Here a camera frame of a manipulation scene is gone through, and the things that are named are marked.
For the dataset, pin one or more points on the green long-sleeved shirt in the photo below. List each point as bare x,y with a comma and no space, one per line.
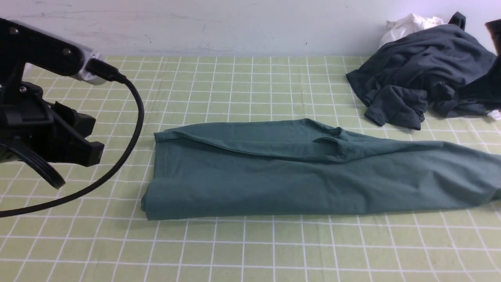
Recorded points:
303,167

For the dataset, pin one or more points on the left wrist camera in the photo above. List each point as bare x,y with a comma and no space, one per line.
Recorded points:
29,44

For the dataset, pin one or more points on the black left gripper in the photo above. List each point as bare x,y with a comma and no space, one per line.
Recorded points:
55,132

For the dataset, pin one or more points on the green checkered tablecloth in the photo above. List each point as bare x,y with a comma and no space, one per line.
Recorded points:
105,237

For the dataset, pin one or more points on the white crumpled cloth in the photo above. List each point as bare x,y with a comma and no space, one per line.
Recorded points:
409,24

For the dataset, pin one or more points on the dark grey crumpled garment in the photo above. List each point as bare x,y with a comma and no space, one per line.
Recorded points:
443,68

